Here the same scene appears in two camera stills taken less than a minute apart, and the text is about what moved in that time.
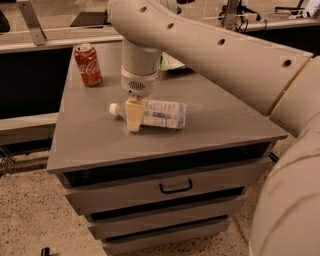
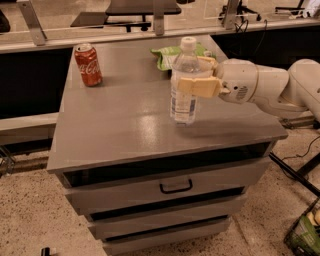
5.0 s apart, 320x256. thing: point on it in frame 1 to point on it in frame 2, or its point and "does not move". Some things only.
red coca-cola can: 89,63 does not move
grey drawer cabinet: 158,186 does not move
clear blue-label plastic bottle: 169,114 to 187,63
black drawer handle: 178,190 does not move
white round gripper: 138,83 to 236,81
